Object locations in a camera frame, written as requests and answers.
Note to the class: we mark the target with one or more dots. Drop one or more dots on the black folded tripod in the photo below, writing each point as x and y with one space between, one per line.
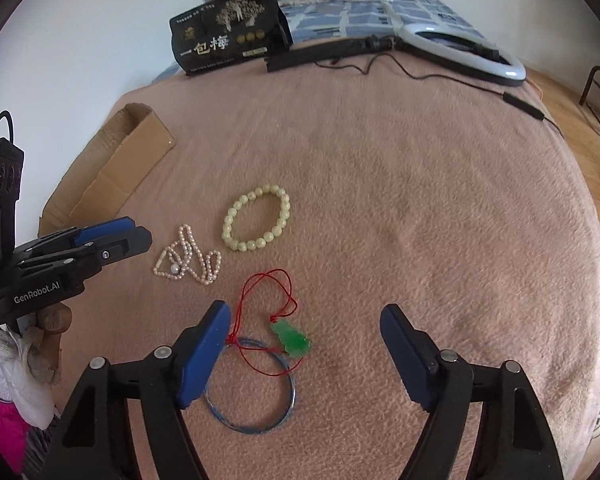
320 52

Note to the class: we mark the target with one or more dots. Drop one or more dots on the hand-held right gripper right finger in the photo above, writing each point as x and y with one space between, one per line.
405 355

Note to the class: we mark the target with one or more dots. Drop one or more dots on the black printed bag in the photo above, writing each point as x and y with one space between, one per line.
230 25

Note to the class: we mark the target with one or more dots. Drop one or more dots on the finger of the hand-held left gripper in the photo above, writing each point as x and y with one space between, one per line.
107 227
127 242

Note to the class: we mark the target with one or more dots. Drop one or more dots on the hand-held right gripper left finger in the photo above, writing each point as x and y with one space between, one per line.
205 355

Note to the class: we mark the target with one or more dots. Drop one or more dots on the person's left hand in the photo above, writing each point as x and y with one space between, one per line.
50 332

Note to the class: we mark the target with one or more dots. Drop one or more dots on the blue plaid bed sheet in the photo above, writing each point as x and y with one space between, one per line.
330 20

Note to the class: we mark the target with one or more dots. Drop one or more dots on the cardboard box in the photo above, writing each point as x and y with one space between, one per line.
115 160

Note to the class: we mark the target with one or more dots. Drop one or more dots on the blue thin bangle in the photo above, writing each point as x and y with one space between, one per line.
290 400

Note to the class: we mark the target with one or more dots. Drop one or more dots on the white cloth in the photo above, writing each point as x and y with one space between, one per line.
15 385

